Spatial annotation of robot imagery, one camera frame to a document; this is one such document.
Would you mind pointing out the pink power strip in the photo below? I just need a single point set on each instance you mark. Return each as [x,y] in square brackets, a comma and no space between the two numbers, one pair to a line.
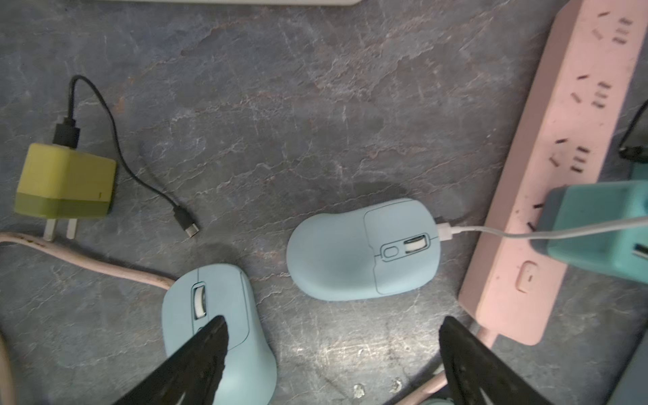
[562,139]

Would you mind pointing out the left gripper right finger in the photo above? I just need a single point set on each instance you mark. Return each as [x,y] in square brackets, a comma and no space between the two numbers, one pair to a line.
[475,375]

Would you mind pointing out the light blue power strip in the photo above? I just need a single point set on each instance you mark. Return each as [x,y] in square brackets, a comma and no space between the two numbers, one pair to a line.
[632,386]

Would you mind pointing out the teal charger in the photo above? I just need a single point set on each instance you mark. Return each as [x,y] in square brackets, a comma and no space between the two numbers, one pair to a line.
[601,228]

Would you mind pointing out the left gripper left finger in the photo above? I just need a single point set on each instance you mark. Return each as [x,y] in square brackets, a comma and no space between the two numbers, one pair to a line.
[191,375]

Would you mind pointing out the yellow charger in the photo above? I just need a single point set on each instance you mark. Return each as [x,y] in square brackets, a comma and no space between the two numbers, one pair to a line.
[58,183]

